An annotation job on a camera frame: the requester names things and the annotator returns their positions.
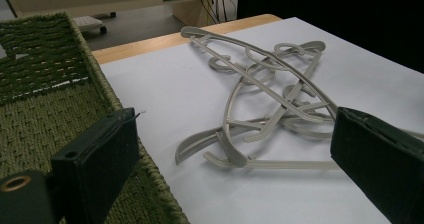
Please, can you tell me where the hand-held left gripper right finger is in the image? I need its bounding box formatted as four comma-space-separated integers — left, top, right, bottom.
330, 106, 424, 224

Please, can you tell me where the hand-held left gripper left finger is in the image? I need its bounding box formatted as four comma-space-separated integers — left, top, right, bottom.
50, 107, 140, 224

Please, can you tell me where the green woven basket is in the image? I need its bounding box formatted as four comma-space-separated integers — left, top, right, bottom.
0, 11, 191, 224

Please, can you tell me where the grey plastic clothes hanger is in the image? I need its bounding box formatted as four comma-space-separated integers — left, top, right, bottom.
241, 39, 328, 143
179, 25, 339, 123
174, 80, 341, 170

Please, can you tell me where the white table sheet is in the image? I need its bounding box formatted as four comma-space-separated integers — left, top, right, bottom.
99, 16, 424, 224

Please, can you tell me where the small wheeled base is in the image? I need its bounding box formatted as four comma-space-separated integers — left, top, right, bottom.
73, 11, 118, 36

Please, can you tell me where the black curtain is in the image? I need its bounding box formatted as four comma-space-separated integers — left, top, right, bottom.
237, 0, 424, 74

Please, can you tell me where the black cable bundle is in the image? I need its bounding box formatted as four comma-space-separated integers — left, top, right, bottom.
198, 0, 238, 25

